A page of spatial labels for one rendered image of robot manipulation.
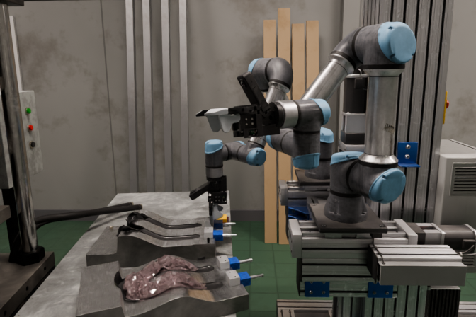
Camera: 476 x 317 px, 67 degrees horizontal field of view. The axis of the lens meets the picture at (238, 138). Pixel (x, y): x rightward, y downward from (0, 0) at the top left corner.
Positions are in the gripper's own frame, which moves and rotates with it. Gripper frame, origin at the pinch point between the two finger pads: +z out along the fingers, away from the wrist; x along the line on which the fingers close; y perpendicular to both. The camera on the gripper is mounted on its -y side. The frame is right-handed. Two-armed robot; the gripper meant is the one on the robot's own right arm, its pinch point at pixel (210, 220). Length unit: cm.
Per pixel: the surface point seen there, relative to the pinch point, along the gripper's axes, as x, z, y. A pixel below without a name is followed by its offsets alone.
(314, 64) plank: 177, -69, 89
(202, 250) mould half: -17.7, 4.6, -3.0
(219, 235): -12.9, 0.9, 3.7
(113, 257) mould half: -17.7, 6.4, -37.3
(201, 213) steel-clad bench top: 34.8, 11.0, -6.4
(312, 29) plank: 183, -99, 87
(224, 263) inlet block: -30.5, 3.3, 5.6
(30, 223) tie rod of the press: -8, -4, -73
